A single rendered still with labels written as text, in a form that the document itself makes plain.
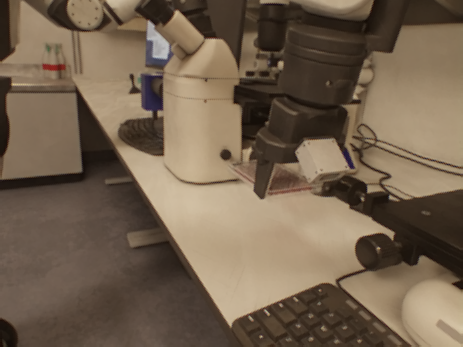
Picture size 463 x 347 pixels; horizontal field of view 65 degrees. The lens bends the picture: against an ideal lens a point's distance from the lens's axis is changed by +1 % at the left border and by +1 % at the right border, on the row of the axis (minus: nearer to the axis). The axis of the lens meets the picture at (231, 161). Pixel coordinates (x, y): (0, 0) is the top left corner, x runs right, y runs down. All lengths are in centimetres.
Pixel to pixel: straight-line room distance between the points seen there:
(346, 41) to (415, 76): 90
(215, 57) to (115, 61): 271
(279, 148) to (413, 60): 92
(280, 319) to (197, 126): 44
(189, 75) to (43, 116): 216
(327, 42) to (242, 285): 30
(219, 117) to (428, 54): 73
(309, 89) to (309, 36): 5
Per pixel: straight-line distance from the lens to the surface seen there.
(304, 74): 39
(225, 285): 47
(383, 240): 43
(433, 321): 43
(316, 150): 41
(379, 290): 52
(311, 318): 41
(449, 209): 53
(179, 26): 75
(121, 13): 98
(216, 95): 73
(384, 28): 41
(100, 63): 339
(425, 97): 126
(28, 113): 282
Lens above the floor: 103
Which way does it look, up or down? 17 degrees down
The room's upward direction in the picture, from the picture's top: 3 degrees clockwise
